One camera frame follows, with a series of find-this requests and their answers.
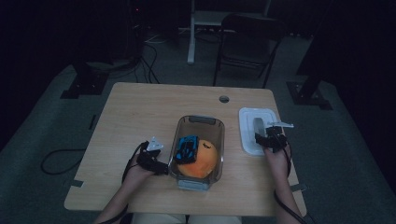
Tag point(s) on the white metal table frame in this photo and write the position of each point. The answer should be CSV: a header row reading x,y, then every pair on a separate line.
x,y
191,37

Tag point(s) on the black stand base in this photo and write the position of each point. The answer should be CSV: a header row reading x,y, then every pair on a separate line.
x,y
85,84
308,95

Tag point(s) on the small black strip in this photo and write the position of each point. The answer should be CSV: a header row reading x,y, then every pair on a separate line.
x,y
92,122

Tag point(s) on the black folding chair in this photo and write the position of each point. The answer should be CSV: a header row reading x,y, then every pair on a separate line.
x,y
249,46

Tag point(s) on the blue toy car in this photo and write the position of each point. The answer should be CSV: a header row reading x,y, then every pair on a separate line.
x,y
186,149

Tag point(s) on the grey tape piece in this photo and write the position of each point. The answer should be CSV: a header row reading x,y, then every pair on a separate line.
x,y
299,187
77,183

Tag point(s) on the orange plush toy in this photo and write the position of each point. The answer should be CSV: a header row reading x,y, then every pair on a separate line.
x,y
202,161

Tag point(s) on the person's right hand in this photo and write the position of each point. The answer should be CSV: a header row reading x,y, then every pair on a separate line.
x,y
278,165

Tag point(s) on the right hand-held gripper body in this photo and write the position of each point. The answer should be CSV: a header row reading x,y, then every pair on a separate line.
x,y
277,140

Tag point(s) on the clear plastic container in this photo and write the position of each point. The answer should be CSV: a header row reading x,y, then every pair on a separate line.
x,y
202,124

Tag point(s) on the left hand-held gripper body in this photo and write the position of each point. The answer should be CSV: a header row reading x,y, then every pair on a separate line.
x,y
148,160

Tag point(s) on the person's left hand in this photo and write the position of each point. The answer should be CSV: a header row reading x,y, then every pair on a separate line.
x,y
135,175

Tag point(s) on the dark equipment tower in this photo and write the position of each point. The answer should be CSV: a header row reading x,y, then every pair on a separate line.
x,y
135,31

